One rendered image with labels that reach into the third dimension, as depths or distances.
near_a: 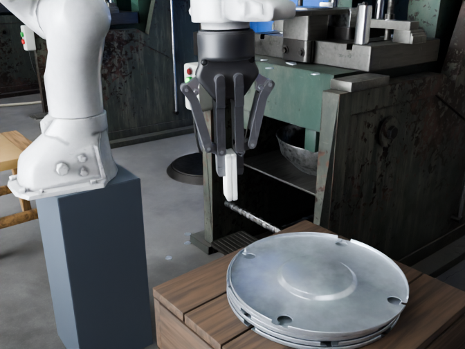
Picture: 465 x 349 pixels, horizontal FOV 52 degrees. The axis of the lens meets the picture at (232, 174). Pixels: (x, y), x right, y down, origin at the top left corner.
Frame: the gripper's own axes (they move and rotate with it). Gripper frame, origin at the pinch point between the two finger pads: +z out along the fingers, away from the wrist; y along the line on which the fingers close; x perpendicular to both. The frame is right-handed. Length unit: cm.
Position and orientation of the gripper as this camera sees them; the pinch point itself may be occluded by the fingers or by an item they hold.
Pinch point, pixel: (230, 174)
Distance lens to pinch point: 68.9
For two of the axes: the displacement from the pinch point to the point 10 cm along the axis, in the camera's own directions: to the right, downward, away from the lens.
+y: -9.8, 1.0, -1.9
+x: 2.2, 3.4, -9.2
